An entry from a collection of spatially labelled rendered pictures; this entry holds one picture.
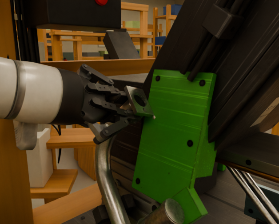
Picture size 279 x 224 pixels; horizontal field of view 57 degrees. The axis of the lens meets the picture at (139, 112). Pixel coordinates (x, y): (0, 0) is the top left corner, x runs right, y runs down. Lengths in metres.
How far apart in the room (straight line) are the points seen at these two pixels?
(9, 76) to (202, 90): 0.25
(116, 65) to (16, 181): 0.44
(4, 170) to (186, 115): 0.41
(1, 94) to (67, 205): 0.54
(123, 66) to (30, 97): 0.58
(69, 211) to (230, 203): 0.43
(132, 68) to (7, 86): 0.62
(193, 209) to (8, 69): 0.29
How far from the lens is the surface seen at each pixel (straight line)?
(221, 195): 0.81
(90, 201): 0.80
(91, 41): 7.97
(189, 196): 0.39
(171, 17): 5.54
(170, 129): 0.41
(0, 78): 0.30
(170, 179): 0.41
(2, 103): 0.31
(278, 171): 0.46
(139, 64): 0.90
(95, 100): 0.37
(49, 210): 0.79
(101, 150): 0.48
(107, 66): 0.82
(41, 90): 0.31
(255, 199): 0.52
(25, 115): 0.32
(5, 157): 0.63
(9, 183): 0.65
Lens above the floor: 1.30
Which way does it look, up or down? 13 degrees down
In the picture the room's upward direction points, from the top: straight up
